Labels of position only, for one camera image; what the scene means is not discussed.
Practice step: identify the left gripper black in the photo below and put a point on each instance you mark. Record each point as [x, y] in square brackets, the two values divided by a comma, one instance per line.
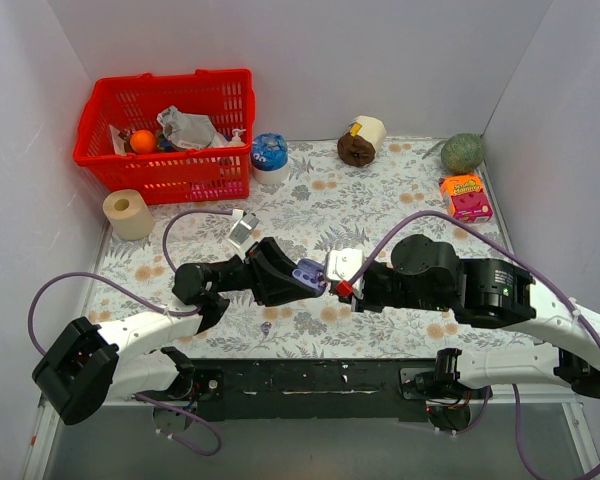
[256, 270]

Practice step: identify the lavender earbud charging case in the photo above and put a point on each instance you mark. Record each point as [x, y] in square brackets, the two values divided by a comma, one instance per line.
[306, 272]

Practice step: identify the purple ear clip earbud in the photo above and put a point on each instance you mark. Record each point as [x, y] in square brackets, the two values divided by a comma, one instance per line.
[321, 282]

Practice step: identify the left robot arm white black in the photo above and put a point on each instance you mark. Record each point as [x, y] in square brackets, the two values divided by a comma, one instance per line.
[88, 364]

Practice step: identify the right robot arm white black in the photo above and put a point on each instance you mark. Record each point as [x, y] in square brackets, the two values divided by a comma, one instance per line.
[484, 294]

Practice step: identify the floral table mat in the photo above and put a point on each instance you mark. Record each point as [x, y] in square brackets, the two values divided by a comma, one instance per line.
[322, 205]

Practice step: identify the blue white wipes tub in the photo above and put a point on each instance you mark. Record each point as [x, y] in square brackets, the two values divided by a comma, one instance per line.
[269, 159]

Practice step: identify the orange pink sponge box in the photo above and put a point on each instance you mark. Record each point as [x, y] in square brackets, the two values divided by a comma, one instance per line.
[466, 198]

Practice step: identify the white pump bottle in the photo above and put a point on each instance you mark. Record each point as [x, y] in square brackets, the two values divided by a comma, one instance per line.
[236, 139]

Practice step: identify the brown cream towel roll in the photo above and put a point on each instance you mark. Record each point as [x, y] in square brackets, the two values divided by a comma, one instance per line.
[361, 141]

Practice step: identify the beige paper roll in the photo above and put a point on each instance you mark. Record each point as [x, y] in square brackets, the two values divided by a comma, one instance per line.
[128, 215]

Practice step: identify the green textured melon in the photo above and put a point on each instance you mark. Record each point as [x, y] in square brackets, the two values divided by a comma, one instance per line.
[461, 154]

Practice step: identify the crumpled grey plastic bag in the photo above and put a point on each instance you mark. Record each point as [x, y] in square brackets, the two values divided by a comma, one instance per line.
[185, 131]

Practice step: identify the orange fruit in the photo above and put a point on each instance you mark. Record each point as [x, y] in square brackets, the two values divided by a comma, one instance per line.
[143, 142]

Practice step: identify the red plastic shopping basket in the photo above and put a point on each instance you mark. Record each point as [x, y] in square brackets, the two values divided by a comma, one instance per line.
[134, 102]

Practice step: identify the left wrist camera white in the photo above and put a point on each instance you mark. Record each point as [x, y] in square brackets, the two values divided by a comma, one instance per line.
[240, 237]

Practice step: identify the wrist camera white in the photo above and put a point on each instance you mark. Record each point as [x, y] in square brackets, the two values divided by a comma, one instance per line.
[340, 267]
[240, 237]

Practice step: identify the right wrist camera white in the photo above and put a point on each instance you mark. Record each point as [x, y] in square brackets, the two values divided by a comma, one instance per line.
[340, 267]

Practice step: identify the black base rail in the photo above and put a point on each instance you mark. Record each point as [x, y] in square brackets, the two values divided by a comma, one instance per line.
[310, 387]

